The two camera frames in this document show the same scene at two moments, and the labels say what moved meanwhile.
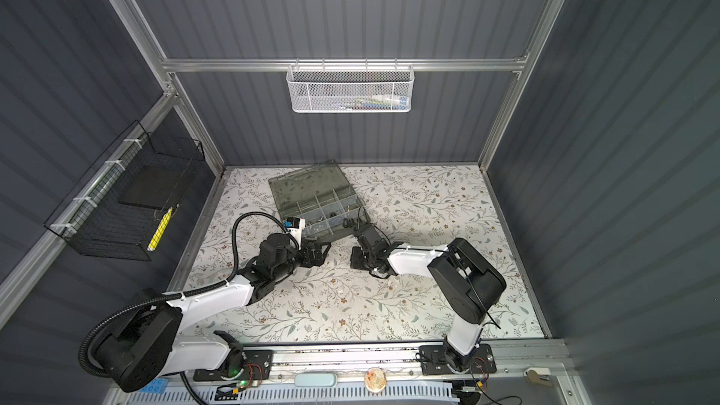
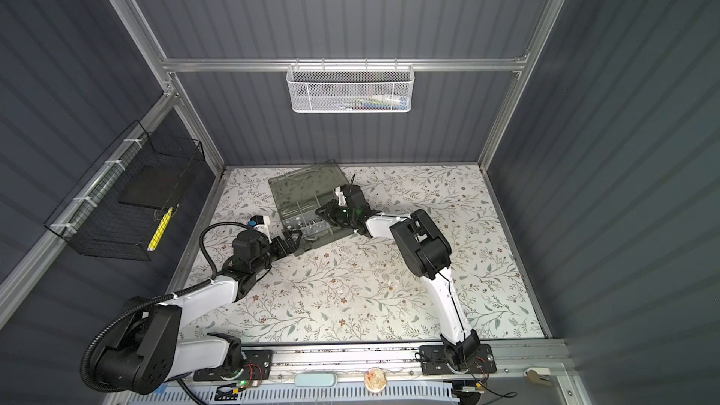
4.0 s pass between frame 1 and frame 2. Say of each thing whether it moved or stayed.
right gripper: moved
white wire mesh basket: stayed
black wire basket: stayed
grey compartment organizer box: stayed
